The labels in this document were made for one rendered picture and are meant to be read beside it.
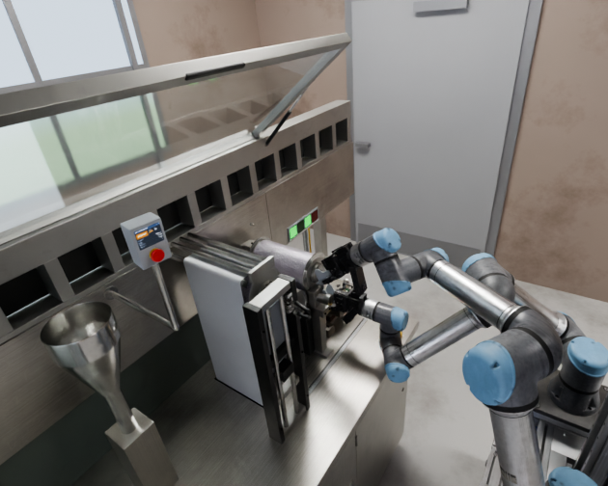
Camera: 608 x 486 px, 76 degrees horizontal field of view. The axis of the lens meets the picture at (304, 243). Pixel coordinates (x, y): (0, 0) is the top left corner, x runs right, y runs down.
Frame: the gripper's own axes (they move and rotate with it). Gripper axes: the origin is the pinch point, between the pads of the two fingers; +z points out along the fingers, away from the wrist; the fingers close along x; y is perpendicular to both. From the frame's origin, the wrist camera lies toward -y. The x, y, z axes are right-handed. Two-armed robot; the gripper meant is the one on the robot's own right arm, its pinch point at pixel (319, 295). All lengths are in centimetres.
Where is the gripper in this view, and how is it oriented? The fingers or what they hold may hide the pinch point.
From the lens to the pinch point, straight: 155.9
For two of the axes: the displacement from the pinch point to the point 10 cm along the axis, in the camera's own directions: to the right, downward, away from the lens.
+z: -8.2, -2.3, 5.3
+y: -0.8, -8.6, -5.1
